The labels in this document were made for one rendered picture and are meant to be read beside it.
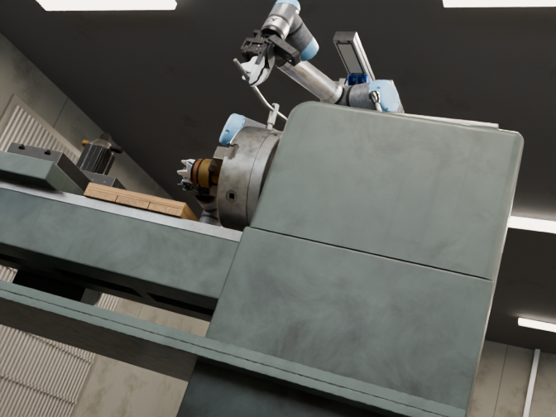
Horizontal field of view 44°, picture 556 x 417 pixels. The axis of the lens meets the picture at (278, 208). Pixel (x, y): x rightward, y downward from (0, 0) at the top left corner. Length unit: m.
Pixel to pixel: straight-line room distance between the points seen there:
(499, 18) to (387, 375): 3.10
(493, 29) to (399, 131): 2.71
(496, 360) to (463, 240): 8.90
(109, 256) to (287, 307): 0.52
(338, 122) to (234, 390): 0.71
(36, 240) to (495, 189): 1.20
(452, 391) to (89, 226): 1.02
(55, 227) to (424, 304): 1.01
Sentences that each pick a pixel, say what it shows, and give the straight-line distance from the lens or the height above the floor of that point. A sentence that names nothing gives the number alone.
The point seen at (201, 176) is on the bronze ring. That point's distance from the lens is 2.04.
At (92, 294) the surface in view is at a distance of 2.32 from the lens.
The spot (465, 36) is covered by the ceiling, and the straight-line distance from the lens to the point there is 4.52.
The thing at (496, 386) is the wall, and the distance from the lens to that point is 10.41.
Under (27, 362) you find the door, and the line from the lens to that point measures 7.36.
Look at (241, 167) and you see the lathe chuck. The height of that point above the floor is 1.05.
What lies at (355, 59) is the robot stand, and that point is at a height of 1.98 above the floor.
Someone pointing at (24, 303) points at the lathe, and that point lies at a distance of 1.78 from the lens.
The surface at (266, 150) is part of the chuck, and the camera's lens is 1.87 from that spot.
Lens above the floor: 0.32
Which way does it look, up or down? 21 degrees up
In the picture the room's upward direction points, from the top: 19 degrees clockwise
